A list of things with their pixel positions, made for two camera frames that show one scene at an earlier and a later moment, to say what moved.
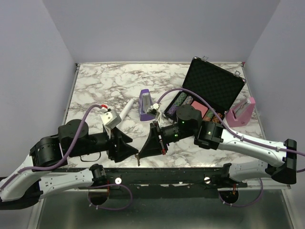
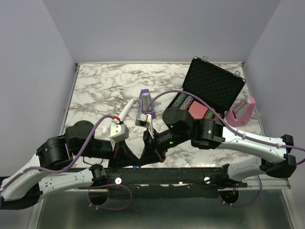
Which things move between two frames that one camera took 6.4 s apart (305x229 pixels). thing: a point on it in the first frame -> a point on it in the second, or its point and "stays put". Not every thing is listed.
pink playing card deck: (202, 108) stays put
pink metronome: (241, 114) stays put
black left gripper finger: (118, 133) -> (128, 158)
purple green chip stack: (172, 111) stays put
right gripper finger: (153, 146) -> (151, 157)
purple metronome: (145, 101) stays put
